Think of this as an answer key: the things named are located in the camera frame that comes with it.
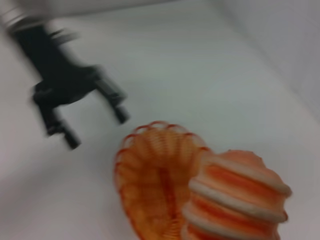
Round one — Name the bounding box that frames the orange wire basket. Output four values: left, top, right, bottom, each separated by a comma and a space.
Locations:
114, 120, 214, 240

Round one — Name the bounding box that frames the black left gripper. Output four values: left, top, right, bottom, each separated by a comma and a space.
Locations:
12, 25, 131, 151

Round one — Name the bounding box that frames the orange striped bread loaf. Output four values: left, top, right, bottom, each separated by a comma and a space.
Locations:
180, 149, 293, 240

